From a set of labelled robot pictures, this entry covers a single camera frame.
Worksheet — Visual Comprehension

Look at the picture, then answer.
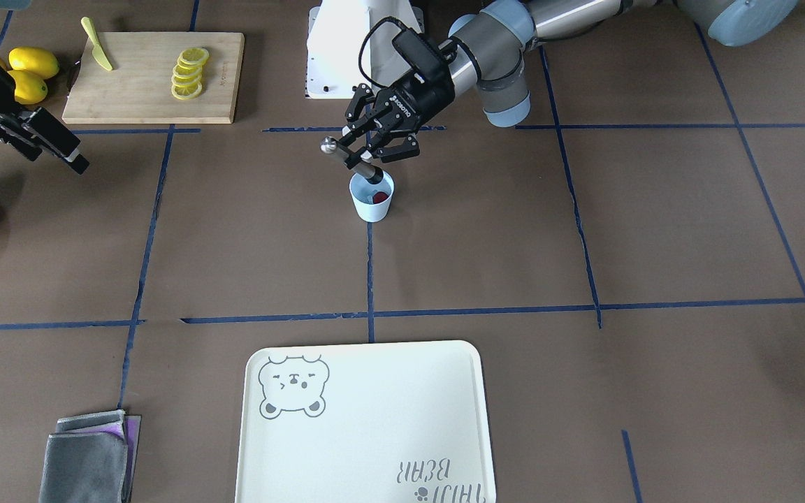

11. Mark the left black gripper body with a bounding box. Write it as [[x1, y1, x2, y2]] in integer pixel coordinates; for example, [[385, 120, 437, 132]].
[[372, 68, 456, 135]]

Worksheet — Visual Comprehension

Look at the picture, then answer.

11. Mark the red strawberry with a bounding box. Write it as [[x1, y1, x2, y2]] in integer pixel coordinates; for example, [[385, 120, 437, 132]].
[[370, 191, 390, 205]]

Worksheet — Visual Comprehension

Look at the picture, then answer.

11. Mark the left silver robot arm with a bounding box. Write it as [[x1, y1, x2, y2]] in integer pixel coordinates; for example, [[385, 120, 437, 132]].
[[321, 1, 653, 169]]

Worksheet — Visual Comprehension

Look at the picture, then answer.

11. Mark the light blue cup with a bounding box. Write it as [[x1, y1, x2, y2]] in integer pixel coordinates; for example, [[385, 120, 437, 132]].
[[349, 172, 396, 223]]

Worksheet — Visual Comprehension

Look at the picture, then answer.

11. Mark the yellow lemon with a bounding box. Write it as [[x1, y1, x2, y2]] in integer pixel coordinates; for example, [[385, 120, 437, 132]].
[[7, 70, 48, 105], [8, 47, 60, 80]]

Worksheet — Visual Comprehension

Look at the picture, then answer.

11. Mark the yellow plastic knife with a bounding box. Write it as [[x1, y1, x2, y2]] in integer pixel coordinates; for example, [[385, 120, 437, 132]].
[[80, 16, 114, 71]]

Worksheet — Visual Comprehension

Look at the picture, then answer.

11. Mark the wooden cutting board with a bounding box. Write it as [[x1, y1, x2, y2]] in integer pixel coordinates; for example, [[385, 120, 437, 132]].
[[63, 32, 245, 124]]

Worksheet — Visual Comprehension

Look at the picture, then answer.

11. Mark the lemon slices row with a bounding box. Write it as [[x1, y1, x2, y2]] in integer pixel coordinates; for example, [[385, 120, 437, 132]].
[[170, 47, 210, 100]]

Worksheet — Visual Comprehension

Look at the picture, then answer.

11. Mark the cream bear tray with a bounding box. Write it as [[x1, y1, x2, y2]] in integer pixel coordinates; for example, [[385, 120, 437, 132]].
[[234, 340, 498, 502]]

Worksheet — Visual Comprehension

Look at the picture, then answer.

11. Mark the grey purple folded cloth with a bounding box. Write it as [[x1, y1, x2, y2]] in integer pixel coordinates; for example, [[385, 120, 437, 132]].
[[38, 409, 143, 502]]

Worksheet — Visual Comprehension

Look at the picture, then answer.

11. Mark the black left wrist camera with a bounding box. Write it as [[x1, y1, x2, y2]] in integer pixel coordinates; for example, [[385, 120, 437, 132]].
[[391, 28, 449, 83]]

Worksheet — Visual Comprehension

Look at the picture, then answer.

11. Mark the black camera cable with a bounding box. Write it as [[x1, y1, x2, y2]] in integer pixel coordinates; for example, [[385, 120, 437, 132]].
[[358, 15, 417, 88]]

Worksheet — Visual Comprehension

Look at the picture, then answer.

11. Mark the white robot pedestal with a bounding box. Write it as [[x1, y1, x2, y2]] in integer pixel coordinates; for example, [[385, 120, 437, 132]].
[[305, 1, 424, 100]]

